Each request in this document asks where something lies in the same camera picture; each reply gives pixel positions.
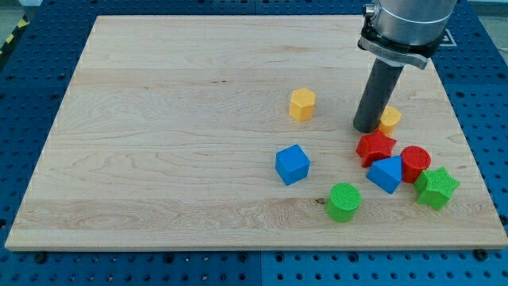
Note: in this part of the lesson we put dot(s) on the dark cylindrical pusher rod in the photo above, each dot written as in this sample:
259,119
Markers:
377,92

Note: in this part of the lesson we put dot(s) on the red cylinder block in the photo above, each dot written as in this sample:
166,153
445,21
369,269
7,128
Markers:
415,159

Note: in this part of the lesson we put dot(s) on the yellow cylinder block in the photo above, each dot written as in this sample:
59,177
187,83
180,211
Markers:
389,120

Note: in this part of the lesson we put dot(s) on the yellow hexagonal block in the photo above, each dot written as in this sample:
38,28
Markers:
302,104

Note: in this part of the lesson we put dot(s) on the green cylinder block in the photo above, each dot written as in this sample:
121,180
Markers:
344,200

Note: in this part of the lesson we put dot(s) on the red star block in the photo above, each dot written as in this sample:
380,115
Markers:
374,146

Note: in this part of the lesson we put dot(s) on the blue triangular prism block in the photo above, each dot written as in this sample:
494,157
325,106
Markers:
386,173

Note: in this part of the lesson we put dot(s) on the green star block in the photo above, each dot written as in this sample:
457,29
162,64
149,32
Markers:
435,187

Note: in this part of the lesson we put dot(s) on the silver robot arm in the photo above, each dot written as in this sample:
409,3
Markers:
411,10

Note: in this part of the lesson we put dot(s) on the blue cube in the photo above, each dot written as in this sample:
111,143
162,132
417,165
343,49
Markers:
292,164

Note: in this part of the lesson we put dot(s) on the wooden board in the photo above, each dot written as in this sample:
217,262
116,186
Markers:
166,138

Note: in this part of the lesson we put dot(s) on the grey clamp flange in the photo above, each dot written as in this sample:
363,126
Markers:
397,41

